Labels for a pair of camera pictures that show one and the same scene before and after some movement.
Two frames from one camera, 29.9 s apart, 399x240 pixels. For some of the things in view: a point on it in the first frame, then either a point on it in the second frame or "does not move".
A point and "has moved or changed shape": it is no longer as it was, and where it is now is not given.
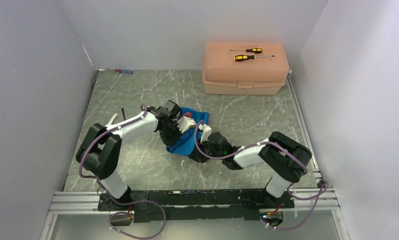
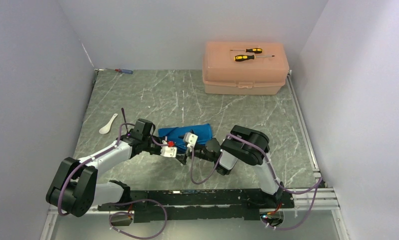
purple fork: [123, 113] does not move
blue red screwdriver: [127, 71] does not move
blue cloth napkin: [186, 143] has moved or changed shape
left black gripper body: [170, 133] -> [150, 146]
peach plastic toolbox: [222, 75] does not move
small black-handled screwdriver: [254, 50] does not move
